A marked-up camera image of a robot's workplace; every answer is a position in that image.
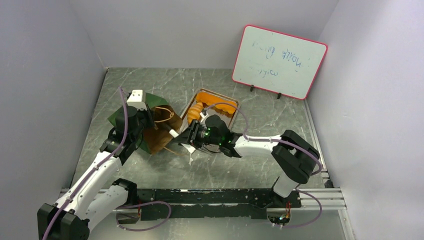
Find black base beam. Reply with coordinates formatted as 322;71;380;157
112;178;302;221

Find green paper bag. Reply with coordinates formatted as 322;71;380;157
108;91;183;155

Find aluminium frame rail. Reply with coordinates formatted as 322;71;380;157
54;188;348;213

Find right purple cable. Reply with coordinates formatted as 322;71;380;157
202;101;324;230

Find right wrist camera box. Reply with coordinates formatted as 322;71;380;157
200;111;209;119

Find metal tray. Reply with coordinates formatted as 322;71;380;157
178;88;240;133

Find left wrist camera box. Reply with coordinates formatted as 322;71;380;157
126;89;147;111

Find red framed whiteboard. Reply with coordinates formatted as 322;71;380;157
232;24;328;100

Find metal tongs white handles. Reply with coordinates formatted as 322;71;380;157
164;123;196;154

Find braided fake bread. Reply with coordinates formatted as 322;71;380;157
193;91;237;115

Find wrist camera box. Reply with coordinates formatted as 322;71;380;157
126;89;147;111
200;111;209;119

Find purple cable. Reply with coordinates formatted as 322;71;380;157
41;86;172;240
202;101;324;230

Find fake croissant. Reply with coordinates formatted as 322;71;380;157
187;102;204;125

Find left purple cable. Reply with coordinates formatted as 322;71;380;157
41;86;172;240

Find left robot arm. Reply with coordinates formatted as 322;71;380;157
37;103;154;240

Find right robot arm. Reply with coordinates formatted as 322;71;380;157
174;115;323;207

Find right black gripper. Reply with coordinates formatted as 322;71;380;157
174;119;222;149

